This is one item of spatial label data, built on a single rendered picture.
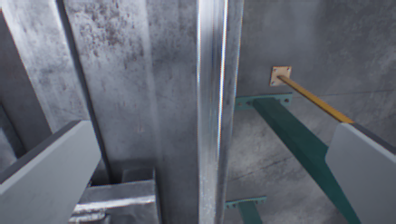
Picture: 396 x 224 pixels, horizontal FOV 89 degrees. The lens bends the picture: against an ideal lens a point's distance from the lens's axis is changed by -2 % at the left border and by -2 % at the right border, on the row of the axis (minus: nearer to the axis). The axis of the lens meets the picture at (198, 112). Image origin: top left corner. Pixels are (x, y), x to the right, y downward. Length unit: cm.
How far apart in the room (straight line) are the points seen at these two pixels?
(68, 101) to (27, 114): 5
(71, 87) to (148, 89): 6
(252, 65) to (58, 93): 92
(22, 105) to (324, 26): 113
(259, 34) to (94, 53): 88
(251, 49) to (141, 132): 85
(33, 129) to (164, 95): 12
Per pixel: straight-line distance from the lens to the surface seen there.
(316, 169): 75
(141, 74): 18
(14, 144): 25
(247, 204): 162
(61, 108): 20
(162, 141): 22
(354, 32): 129
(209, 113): 15
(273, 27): 104
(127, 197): 20
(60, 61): 18
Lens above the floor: 91
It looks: 59 degrees down
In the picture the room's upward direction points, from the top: 162 degrees clockwise
